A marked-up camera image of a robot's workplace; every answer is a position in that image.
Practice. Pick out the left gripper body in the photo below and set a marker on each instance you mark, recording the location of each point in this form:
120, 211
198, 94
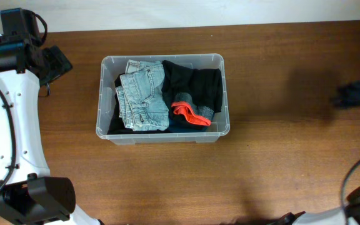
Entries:
57, 62

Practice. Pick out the light blue jeans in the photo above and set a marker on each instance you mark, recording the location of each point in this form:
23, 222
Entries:
141, 103

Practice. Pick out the blue garment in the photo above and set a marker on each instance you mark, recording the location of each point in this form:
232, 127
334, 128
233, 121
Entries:
175, 127

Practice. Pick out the black garment with red waistband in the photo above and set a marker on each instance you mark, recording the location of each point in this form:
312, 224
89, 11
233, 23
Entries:
193, 96

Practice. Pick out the dark navy garment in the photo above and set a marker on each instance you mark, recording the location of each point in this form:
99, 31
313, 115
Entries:
347, 96

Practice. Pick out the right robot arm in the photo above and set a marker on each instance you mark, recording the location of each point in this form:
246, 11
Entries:
331, 217

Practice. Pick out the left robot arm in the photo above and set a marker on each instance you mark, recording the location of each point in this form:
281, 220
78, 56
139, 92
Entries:
28, 193

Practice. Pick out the clear plastic storage container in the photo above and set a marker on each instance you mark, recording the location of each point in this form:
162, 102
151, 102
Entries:
113, 66

